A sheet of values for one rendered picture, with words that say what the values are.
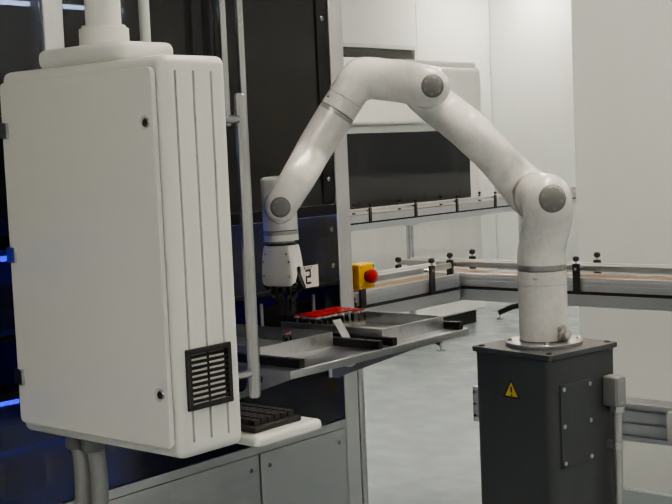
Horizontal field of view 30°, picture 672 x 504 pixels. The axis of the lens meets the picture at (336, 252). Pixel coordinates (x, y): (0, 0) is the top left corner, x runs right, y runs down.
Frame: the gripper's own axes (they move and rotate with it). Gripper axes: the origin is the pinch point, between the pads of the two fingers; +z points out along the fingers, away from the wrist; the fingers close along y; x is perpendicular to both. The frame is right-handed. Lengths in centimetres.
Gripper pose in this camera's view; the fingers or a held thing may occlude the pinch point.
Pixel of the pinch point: (285, 306)
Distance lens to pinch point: 304.8
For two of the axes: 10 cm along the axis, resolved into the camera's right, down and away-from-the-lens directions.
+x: 6.4, -0.9, 7.6
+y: 7.7, 0.0, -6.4
